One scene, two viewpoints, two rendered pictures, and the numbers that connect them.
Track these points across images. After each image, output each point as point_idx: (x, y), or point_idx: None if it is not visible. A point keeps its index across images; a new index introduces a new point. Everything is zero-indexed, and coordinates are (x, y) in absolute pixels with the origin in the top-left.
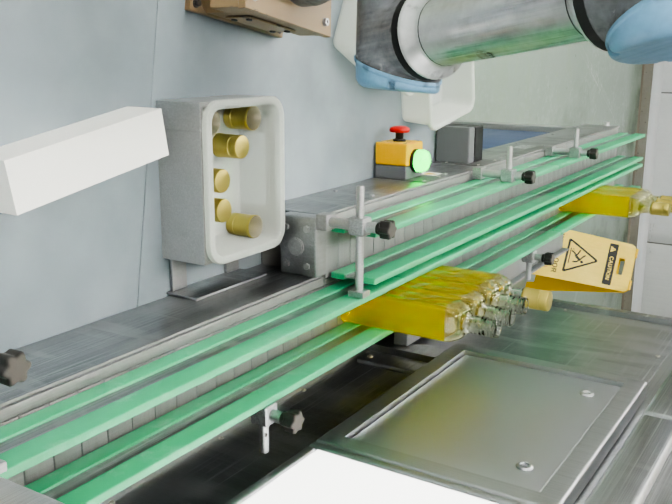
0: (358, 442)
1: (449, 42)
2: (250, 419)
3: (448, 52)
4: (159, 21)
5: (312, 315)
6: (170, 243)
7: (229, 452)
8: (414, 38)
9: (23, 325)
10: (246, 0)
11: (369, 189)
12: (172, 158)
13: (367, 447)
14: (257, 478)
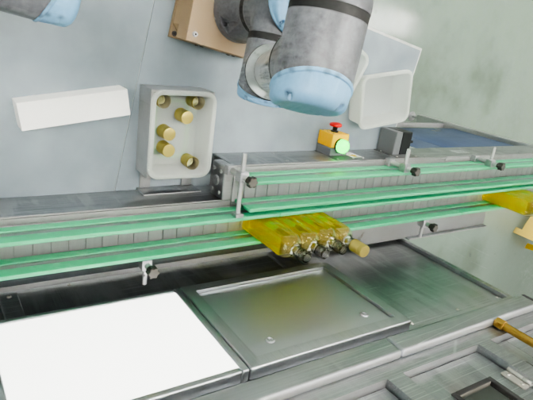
0: (198, 296)
1: (259, 78)
2: (177, 267)
3: (262, 85)
4: (147, 41)
5: (195, 219)
6: (138, 162)
7: (147, 280)
8: (252, 73)
9: (37, 186)
10: (187, 36)
11: (294, 156)
12: (142, 117)
13: (199, 300)
14: None
